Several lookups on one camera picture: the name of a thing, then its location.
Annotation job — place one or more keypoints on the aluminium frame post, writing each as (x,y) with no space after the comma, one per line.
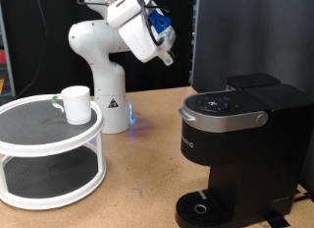
(195,41)

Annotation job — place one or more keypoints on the white two-tier turntable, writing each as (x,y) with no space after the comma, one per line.
(49,149)

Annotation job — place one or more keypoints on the black Keurig drip tray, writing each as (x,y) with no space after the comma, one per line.
(189,208)

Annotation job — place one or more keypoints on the white mug with green tape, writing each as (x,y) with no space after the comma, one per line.
(78,106)

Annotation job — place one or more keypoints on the black Keurig coffee machine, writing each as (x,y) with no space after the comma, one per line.
(255,162)

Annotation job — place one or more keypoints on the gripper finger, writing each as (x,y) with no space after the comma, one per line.
(167,58)

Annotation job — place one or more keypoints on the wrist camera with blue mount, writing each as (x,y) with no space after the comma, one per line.
(160,23)

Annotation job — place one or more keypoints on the red background object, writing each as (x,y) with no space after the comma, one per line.
(2,56)

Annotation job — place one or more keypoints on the grey slanted frame post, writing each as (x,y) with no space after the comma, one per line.
(10,69)

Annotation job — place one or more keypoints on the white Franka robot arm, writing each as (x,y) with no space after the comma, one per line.
(108,74)

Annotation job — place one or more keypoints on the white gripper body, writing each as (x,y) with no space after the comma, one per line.
(139,39)

